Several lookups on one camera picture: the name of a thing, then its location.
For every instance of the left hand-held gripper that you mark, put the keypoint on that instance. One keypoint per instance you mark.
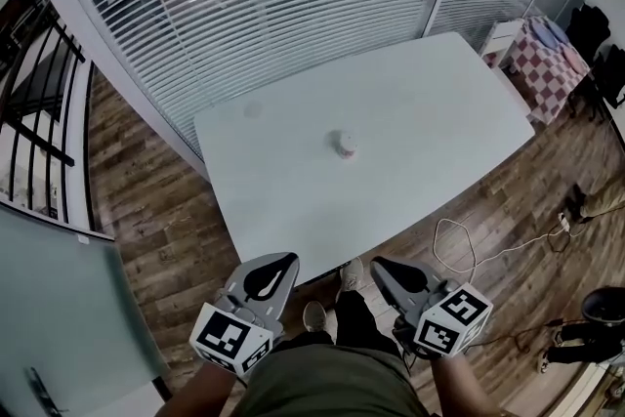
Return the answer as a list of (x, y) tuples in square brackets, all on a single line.
[(222, 339)]

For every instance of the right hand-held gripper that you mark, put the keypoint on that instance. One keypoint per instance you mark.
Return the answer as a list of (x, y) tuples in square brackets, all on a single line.
[(451, 322)]

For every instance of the cotton swab container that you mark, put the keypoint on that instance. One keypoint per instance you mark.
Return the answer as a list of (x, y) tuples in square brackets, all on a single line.
[(343, 144)]

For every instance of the person's right forearm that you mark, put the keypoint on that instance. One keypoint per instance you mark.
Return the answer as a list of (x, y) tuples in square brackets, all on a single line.
[(459, 386)]

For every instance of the person's left forearm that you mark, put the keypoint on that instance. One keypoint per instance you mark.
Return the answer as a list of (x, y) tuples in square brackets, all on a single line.
[(205, 390)]

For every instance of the person's right shoe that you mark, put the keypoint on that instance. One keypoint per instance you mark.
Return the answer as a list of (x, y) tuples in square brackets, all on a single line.
[(351, 273)]

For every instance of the person's shoe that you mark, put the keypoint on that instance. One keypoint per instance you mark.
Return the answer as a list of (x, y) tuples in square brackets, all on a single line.
[(351, 273), (315, 315)]

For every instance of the person's black trousers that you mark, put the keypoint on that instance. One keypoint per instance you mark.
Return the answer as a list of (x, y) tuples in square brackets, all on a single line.
[(361, 322)]

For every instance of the person's left shoe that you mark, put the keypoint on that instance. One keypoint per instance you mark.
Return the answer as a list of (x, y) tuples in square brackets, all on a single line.
[(315, 315)]

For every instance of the black power strip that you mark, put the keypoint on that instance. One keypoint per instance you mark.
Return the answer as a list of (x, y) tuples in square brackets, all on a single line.
[(332, 271)]

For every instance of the person's green shirt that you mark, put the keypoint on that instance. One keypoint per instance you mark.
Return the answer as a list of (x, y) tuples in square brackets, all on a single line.
[(327, 381)]

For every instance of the white power strip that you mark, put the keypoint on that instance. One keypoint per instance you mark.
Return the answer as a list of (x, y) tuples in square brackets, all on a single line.
[(564, 221)]

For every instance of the frosted glass door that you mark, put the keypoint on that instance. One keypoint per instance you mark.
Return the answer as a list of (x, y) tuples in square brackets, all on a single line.
[(63, 307)]

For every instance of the red checkered table cloth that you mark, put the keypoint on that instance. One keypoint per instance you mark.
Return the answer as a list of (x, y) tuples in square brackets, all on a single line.
[(547, 73)]

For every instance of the white chair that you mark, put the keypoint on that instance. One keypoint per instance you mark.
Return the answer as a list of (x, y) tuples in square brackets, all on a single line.
[(500, 36)]

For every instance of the black metal railing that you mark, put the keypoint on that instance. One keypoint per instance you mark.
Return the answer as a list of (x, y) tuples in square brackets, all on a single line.
[(39, 112)]

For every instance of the pink round cushion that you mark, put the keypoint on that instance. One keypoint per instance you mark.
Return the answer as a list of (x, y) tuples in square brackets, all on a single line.
[(575, 57)]

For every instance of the black office chair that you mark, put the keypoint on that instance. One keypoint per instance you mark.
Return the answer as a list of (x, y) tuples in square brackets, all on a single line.
[(610, 78)]

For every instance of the black bag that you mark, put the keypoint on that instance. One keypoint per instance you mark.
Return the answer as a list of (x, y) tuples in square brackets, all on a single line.
[(588, 29)]

